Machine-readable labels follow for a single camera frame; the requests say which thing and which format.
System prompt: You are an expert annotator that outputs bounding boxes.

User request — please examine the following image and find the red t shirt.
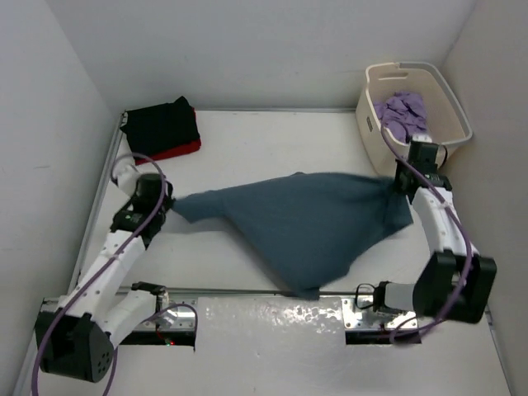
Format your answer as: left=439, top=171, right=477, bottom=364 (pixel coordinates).
left=128, top=139, right=201, bottom=161

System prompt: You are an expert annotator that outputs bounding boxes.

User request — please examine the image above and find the black t shirt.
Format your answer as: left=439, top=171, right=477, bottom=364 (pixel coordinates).
left=120, top=96, right=201, bottom=143

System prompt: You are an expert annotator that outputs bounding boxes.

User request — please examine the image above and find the teal t shirt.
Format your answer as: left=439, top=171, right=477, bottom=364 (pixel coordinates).
left=172, top=172, right=413, bottom=300

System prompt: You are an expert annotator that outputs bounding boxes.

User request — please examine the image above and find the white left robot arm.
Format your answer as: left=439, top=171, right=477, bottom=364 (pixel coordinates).
left=32, top=173, right=173, bottom=383

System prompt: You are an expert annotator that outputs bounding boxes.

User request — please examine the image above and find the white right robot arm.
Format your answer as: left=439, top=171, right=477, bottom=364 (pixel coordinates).
left=354, top=140, right=497, bottom=323

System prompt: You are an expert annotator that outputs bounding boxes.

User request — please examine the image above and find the cream plastic laundry basket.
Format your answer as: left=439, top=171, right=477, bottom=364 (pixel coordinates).
left=356, top=62, right=473, bottom=176

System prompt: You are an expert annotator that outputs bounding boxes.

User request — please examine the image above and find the lavender t shirt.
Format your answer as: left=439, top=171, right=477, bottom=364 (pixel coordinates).
left=373, top=91, right=428, bottom=144

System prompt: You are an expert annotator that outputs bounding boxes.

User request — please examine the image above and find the white front cover panel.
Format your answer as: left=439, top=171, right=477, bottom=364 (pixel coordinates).
left=39, top=298, right=509, bottom=395

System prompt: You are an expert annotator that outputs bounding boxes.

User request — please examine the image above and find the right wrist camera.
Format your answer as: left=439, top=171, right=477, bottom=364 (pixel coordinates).
left=411, top=134, right=432, bottom=143

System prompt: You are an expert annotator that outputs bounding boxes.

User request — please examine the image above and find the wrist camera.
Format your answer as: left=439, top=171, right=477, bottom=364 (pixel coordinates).
left=111, top=163, right=140, bottom=191
left=411, top=134, right=432, bottom=143

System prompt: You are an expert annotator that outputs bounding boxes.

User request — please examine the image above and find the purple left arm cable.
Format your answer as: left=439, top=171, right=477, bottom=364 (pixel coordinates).
left=29, top=153, right=198, bottom=396

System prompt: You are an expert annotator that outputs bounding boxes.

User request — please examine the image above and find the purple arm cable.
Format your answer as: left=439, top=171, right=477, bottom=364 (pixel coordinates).
left=379, top=123, right=474, bottom=345
left=29, top=153, right=198, bottom=396

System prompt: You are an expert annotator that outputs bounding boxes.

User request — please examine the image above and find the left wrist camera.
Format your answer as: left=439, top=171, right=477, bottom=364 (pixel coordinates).
left=111, top=163, right=140, bottom=191

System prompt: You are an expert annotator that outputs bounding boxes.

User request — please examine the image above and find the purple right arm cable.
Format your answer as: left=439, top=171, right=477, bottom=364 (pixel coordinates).
left=379, top=123, right=474, bottom=345

